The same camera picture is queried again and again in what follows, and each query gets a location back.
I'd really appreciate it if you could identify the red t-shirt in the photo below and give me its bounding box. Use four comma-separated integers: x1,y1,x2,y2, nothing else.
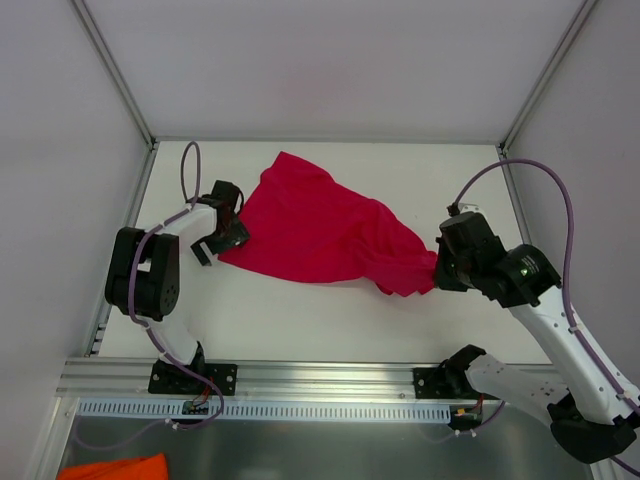
219,152,438,297

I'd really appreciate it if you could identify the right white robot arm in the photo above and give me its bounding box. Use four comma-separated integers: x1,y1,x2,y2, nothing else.
435,211,639,464

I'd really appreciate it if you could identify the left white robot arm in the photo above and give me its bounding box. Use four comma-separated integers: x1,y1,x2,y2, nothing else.
105,180,250,396

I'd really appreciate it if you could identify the orange folded t-shirt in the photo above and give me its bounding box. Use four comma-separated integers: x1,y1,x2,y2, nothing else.
57,454,169,480

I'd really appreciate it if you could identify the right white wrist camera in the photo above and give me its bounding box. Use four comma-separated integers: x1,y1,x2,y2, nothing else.
457,202,484,215

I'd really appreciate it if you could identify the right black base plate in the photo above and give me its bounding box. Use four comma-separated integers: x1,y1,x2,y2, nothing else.
412,362,480,400

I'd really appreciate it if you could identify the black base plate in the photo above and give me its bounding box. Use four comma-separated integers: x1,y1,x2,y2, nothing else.
148,359,239,397
412,362,480,400

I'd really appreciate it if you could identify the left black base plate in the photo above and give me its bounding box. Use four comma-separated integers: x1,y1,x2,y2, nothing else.
148,359,239,397

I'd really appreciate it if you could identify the slotted grey cable duct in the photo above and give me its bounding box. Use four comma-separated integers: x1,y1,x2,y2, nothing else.
76,398,451,424

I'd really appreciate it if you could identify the aluminium mounting rail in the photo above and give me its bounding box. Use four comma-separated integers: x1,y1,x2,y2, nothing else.
55,357,428,402

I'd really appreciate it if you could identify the left aluminium frame post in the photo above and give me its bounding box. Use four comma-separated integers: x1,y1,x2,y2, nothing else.
69,0,155,150

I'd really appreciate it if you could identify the aluminium frame post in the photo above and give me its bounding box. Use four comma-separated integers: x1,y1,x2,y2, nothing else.
69,0,155,150
498,0,601,151

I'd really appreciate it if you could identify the right aluminium frame post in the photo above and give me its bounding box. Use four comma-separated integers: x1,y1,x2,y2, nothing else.
498,0,601,151

